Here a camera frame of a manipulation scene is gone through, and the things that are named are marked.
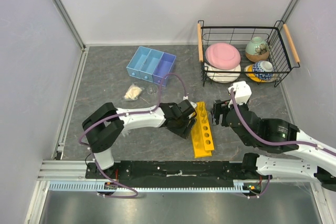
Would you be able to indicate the black wire basket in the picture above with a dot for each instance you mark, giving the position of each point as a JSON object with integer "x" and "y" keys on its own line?
{"x": 282, "y": 51}

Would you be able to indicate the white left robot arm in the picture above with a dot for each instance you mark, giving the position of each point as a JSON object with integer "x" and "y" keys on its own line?
{"x": 104, "y": 126}

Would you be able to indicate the white plate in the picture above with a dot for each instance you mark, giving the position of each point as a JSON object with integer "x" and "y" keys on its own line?
{"x": 219, "y": 75}

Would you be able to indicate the yellow test tube rack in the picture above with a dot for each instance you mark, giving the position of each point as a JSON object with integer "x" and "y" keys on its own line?
{"x": 201, "y": 136}

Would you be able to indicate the clear glass beaker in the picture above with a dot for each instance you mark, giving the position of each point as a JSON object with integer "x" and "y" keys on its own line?
{"x": 152, "y": 89}

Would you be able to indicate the blue three-compartment drawer box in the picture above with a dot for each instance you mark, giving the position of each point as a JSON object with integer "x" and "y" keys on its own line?
{"x": 151, "y": 65}

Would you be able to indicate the clear glass test tube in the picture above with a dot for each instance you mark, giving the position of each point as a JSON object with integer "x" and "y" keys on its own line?
{"x": 203, "y": 112}

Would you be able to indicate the bag of beige powder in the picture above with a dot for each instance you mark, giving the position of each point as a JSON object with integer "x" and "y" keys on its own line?
{"x": 133, "y": 92}

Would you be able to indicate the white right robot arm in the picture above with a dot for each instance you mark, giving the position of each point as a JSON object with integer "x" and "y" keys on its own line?
{"x": 313, "y": 159}

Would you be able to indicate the blue white patterned bowl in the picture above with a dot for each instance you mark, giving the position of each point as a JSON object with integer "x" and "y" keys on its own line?
{"x": 263, "y": 69}

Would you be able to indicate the pink plate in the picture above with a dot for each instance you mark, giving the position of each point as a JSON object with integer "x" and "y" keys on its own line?
{"x": 223, "y": 56}

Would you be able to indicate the white slotted cable duct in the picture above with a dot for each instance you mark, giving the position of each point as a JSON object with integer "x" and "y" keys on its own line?
{"x": 94, "y": 186}

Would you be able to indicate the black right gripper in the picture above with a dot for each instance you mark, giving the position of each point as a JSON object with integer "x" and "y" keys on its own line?
{"x": 220, "y": 107}

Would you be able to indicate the green brown ceramic bowl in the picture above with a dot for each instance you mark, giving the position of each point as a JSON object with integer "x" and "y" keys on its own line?
{"x": 257, "y": 49}

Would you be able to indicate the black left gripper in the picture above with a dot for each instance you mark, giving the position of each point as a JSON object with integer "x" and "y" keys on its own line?
{"x": 184, "y": 131}

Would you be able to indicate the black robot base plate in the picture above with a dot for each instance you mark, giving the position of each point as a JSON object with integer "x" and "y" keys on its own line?
{"x": 185, "y": 173}

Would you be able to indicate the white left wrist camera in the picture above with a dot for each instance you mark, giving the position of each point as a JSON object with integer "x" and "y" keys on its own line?
{"x": 193, "y": 104}

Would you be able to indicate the clear plastic dropper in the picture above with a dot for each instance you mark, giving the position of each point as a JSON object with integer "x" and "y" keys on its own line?
{"x": 125, "y": 133}

